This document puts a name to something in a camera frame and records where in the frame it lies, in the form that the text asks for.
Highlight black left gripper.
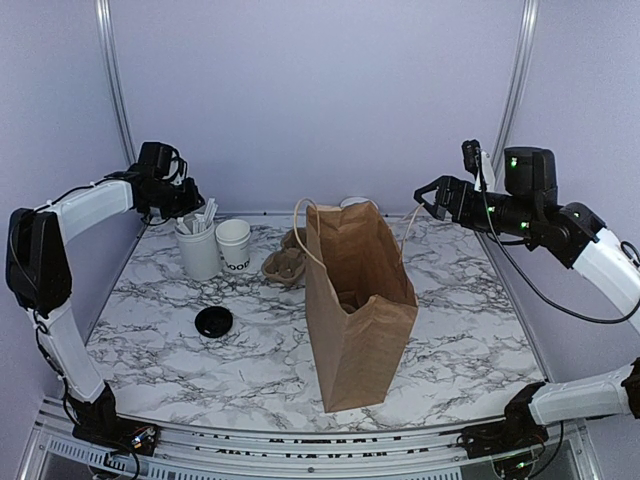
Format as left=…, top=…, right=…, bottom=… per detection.
left=145, top=176, right=204, bottom=219

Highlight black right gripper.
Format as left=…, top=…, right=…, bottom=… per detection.
left=415, top=175, right=539, bottom=239

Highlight white paper cups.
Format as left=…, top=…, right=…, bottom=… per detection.
left=215, top=219, right=251, bottom=273

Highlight brown paper takeout bag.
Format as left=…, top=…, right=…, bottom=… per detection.
left=298, top=199, right=418, bottom=413

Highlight black plastic cup lid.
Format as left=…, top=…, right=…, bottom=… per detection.
left=194, top=306, right=233, bottom=339

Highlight brown cardboard cup carrier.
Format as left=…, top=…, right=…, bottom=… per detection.
left=261, top=228, right=306, bottom=287

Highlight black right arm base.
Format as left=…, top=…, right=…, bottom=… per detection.
left=456, top=382, right=549, bottom=459

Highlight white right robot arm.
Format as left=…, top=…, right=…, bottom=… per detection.
left=413, top=140, right=639, bottom=448

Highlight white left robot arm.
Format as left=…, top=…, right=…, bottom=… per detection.
left=5, top=142, right=204, bottom=406

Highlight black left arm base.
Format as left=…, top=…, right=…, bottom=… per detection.
left=67, top=384, right=159, bottom=456

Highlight white ribbed stirrer canister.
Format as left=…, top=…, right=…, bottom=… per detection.
left=175, top=223, right=222, bottom=281

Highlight orange white bowl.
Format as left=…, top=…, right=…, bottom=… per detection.
left=340, top=196, right=369, bottom=208

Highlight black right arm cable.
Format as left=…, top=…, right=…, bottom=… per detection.
left=479, top=149, right=636, bottom=325

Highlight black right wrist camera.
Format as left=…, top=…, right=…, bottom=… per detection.
left=461, top=140, right=496, bottom=192

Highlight right rear aluminium post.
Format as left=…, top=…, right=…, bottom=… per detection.
left=492, top=0, right=539, bottom=175

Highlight aluminium post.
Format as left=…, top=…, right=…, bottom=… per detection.
left=492, top=0, right=539, bottom=175
left=94, top=0, right=137, bottom=165

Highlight left rear aluminium post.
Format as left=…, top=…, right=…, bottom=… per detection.
left=94, top=0, right=137, bottom=165

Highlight front aluminium frame rail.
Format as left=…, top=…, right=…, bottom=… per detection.
left=19, top=399, right=599, bottom=479

